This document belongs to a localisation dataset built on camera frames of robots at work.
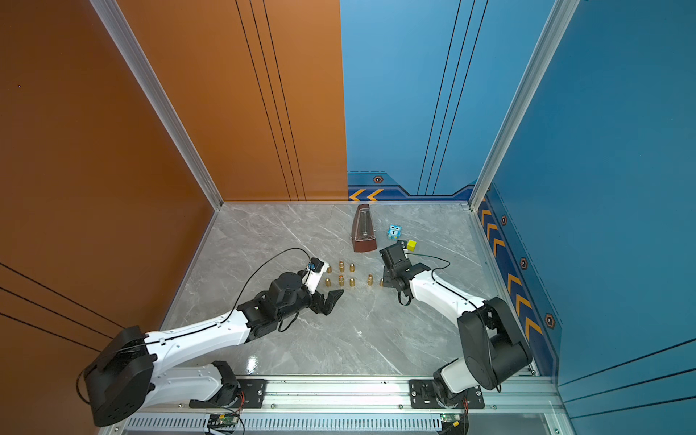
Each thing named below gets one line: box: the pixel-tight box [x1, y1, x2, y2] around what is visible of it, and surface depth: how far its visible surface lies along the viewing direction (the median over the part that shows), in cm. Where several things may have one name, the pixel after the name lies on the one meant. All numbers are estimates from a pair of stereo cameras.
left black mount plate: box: [237, 378, 268, 409], surface depth 75 cm
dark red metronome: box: [351, 203, 377, 253], surface depth 101 cm
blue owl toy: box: [386, 223, 403, 242], surface depth 111 cm
